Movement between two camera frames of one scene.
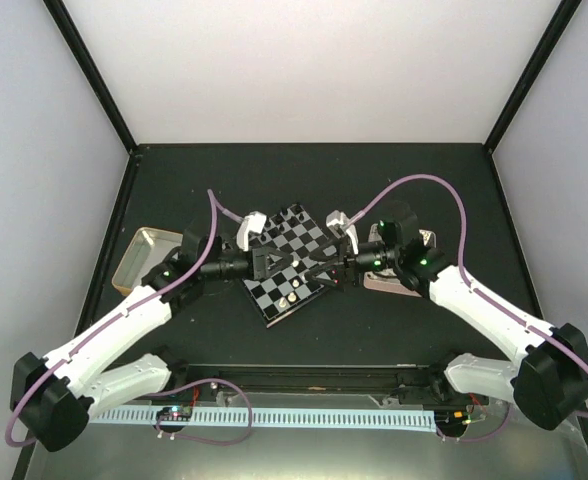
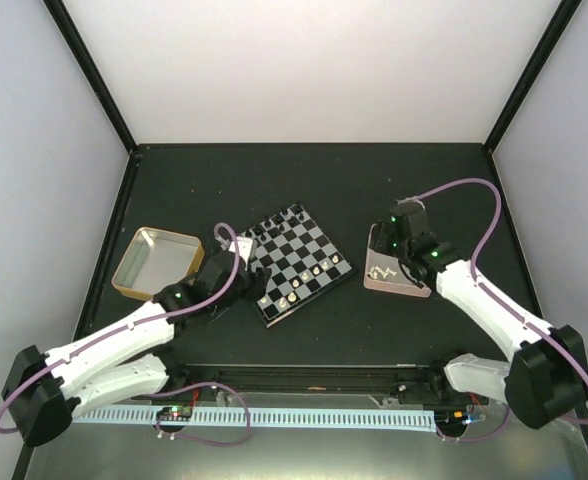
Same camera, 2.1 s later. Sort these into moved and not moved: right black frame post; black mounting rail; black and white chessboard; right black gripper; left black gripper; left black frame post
Moved: left black gripper; right black gripper
Not moved: left black frame post; right black frame post; black and white chessboard; black mounting rail
